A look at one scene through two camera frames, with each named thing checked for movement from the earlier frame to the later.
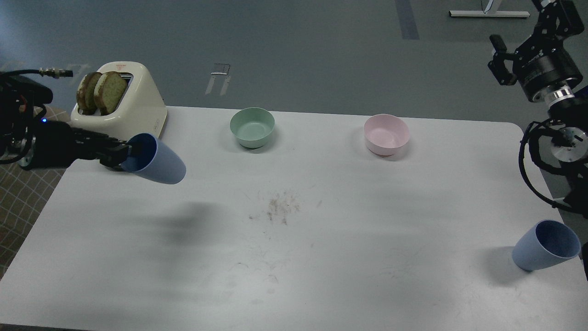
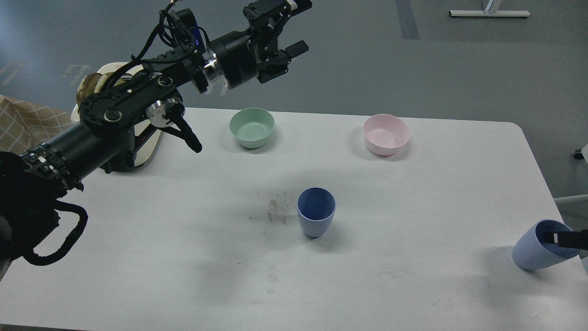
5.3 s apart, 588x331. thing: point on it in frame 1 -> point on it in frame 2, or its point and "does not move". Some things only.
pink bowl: x=385 y=134 does not move
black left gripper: x=55 y=146 -> x=240 y=56
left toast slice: x=85 y=100 does not move
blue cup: x=150 y=157 -> x=316 y=207
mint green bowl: x=251 y=127 does not move
